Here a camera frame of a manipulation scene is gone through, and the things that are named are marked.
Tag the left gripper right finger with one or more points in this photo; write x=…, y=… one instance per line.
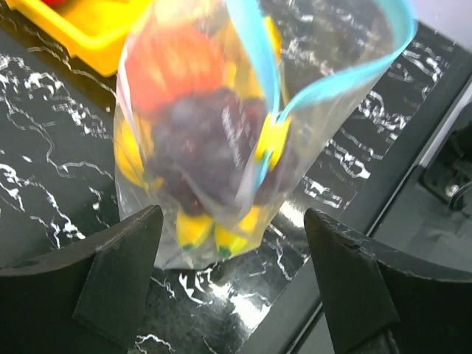
x=377, y=299

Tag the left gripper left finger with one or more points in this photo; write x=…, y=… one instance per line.
x=87, y=297

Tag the yellow banana bunch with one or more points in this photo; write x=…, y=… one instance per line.
x=192, y=230

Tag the purple grape bunch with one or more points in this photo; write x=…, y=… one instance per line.
x=208, y=141

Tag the clear bag teal zipper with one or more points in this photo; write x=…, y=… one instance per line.
x=333, y=53

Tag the black marble table mat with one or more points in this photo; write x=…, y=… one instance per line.
x=57, y=185

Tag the yellow plastic fruit tray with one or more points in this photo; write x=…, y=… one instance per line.
x=93, y=31

